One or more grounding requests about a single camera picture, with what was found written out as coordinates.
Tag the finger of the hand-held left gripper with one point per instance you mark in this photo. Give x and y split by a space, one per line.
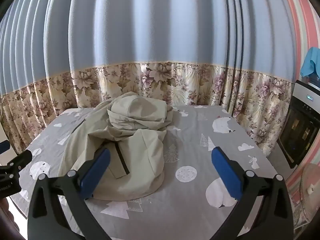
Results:
22 158
3 147

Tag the beige hooded jacket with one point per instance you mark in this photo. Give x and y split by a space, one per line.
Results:
125 140

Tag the blue curtain with floral border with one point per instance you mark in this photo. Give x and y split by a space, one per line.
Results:
150 42

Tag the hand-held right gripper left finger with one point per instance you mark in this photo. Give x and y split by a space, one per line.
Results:
96 170

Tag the blue cloth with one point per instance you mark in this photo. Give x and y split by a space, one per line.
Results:
310 62

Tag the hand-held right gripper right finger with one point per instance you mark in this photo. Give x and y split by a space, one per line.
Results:
226 172

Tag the grey printed bed sheet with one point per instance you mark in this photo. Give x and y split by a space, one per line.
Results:
190 205

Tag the beige standing fan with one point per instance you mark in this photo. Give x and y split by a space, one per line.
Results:
306 197

